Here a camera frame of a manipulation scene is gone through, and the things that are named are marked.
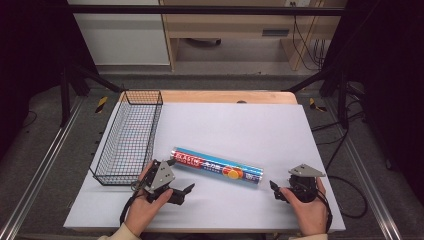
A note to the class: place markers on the white cabinet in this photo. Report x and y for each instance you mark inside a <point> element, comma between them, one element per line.
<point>123,40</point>

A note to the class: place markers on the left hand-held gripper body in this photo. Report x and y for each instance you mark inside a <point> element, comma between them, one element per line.
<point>161,175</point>

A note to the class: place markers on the black metal stand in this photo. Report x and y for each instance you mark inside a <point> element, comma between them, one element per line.
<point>65,100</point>
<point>342,100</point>

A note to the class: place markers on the black curtain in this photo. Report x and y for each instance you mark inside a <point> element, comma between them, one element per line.
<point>30,50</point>
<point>390,83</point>

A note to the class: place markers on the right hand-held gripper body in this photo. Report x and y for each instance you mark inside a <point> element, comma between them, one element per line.
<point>303,186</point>

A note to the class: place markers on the yellow and black tape strip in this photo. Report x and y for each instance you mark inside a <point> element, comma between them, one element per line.
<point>315,105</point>
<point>101,104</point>

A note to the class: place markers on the light wooden desk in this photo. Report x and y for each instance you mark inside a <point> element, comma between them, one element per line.
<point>233,21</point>

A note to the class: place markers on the blue and red printed tube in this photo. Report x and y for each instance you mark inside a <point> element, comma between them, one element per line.
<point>213,164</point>

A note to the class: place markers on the aluminium floor rail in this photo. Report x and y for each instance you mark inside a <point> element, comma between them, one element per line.
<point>43,166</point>
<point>365,173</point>

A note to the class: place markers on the black horizontal bar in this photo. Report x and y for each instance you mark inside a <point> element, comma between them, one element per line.
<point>200,9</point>

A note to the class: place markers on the person's right hand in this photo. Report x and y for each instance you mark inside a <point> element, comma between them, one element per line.
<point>311,216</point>

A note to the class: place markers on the white table mat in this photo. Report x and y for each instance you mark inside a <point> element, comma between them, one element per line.
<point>240,133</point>

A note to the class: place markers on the wooden table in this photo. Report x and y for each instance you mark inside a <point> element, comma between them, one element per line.
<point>216,96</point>

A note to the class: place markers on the person's left hand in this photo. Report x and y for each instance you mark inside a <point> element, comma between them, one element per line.
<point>141,211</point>

